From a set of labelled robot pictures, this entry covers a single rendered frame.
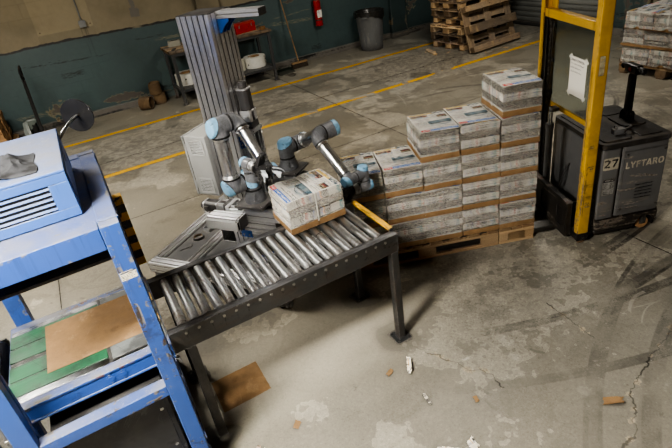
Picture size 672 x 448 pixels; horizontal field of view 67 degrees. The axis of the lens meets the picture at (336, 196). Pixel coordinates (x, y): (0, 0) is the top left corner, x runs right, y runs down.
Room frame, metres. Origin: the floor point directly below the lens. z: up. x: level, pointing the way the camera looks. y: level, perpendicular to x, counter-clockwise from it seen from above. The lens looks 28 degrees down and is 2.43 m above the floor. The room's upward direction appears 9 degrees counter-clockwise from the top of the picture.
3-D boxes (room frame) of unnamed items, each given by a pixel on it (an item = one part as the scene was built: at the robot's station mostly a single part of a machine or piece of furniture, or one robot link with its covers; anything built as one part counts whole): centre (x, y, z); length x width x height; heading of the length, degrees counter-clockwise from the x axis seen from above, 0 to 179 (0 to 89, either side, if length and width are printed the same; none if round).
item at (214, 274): (2.27, 0.70, 0.77); 0.47 x 0.05 x 0.05; 25
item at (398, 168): (3.42, -0.63, 0.42); 1.17 x 0.39 x 0.83; 94
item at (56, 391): (1.97, 1.33, 0.75); 0.70 x 0.65 x 0.10; 115
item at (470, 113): (3.47, -1.05, 1.06); 0.37 x 0.28 x 0.01; 3
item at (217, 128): (3.02, 0.66, 1.19); 0.15 x 0.12 x 0.55; 127
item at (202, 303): (2.21, 0.82, 0.77); 0.47 x 0.05 x 0.05; 25
